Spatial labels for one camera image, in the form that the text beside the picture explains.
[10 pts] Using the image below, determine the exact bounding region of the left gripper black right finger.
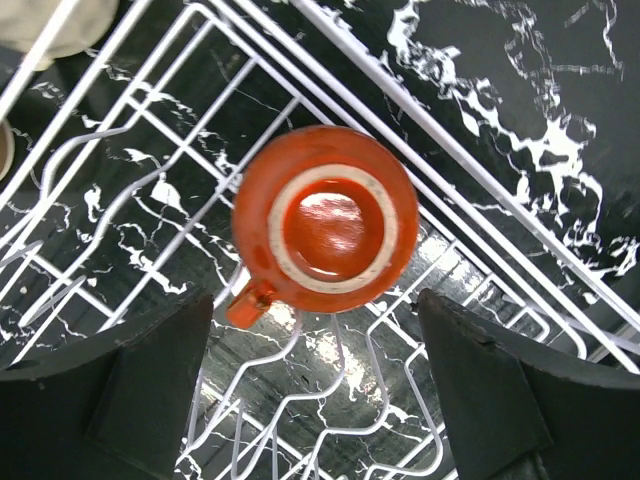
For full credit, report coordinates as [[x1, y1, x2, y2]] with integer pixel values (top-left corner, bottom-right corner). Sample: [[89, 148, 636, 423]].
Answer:
[[417, 288, 639, 479]]

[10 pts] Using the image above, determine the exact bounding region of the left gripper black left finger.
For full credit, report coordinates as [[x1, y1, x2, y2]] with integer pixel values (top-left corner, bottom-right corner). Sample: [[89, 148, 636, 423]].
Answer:
[[1, 290, 213, 479]]

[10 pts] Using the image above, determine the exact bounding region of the white wire dish rack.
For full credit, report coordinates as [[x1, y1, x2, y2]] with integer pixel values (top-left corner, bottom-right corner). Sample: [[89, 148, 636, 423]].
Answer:
[[1, 1, 639, 479]]

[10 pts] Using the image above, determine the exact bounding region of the orange ceramic mug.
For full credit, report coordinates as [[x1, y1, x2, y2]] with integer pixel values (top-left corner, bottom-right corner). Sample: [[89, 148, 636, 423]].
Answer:
[[227, 125, 419, 329]]

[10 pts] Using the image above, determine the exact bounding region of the brown and cream cup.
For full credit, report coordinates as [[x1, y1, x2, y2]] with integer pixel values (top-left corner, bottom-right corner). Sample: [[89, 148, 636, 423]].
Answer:
[[0, 120, 15, 179]]

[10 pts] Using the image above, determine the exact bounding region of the cream ribbed mug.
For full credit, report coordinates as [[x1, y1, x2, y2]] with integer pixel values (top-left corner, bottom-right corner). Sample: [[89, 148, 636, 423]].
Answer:
[[0, 0, 121, 71]]

